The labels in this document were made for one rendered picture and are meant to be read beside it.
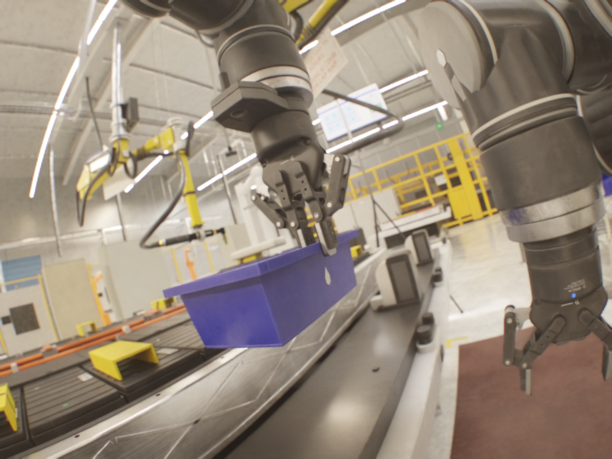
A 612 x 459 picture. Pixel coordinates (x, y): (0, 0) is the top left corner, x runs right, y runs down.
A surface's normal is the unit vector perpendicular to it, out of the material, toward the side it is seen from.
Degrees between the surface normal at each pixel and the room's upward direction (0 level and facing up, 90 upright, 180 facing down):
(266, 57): 90
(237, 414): 90
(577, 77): 156
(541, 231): 90
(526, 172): 90
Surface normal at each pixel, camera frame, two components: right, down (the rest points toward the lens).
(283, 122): 0.07, -0.07
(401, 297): -0.48, 0.11
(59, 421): 0.82, -0.28
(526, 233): -0.94, 0.29
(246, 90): 0.58, -0.22
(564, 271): -0.75, 0.21
